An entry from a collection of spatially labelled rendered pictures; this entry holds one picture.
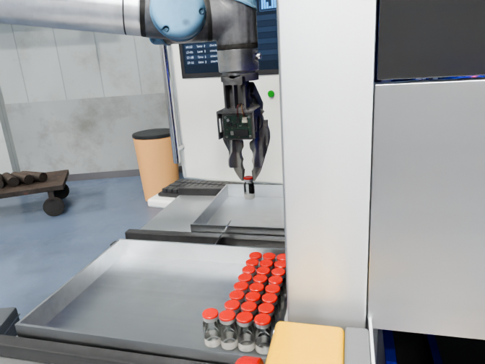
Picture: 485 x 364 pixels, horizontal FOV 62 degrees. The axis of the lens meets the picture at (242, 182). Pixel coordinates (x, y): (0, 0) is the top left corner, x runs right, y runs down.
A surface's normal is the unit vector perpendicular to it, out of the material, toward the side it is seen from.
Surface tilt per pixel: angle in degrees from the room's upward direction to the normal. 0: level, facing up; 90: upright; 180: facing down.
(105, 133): 90
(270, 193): 90
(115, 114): 90
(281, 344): 0
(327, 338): 0
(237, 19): 90
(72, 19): 135
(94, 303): 0
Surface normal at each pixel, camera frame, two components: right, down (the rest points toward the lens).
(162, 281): -0.07, -0.95
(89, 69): 0.06, 0.30
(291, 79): -0.25, 0.31
